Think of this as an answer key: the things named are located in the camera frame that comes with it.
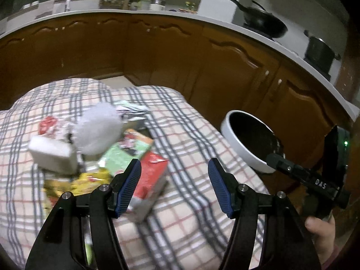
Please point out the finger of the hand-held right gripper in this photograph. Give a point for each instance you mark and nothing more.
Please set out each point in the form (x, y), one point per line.
(284, 164)

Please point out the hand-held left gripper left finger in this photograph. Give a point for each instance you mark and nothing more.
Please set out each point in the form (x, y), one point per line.
(130, 185)

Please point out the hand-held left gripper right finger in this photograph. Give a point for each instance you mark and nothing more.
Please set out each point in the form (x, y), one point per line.
(220, 188)

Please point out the red carton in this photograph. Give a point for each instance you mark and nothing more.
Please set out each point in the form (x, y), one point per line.
(152, 174)

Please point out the green snack packet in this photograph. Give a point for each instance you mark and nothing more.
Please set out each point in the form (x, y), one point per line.
(123, 152)

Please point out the yellow snack packet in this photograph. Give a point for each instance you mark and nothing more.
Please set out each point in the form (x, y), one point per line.
(84, 182)

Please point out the white bin with black liner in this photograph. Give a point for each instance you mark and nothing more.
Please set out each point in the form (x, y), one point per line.
(239, 143)

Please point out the white tissue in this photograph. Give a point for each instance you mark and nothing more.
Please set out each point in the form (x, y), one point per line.
(95, 126)

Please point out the silver wrapper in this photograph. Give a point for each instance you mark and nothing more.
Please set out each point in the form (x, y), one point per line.
(133, 114)

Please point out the white foam box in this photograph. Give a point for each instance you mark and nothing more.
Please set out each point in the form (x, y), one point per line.
(52, 153)

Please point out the red and white wrapper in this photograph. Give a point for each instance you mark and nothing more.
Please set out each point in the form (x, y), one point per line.
(49, 125)

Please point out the person's right hand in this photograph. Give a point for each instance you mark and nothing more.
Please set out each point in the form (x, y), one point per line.
(323, 236)

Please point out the plaid blanket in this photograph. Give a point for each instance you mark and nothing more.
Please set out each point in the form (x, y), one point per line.
(182, 146)

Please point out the black induction cooker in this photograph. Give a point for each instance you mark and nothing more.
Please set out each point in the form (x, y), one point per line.
(317, 69)

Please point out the black stock pot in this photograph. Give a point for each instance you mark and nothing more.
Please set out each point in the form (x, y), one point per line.
(319, 52)

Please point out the gas stove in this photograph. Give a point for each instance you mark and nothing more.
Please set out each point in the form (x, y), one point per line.
(261, 32)

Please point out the brown wooden base cabinets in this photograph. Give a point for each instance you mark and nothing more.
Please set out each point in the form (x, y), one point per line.
(168, 50)

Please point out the black wok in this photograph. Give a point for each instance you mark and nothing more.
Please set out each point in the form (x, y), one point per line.
(264, 19)

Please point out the chrome faucet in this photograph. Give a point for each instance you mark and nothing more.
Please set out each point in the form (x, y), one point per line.
(67, 4)

